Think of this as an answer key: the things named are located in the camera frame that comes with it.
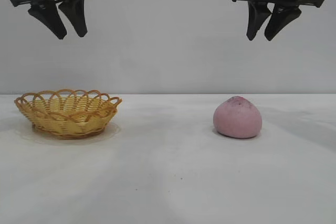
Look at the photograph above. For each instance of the yellow woven wicker basket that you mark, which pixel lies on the yellow woven wicker basket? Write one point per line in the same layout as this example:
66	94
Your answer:
68	121

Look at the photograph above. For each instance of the pink peach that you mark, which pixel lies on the pink peach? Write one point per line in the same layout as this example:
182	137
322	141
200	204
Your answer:
237	120

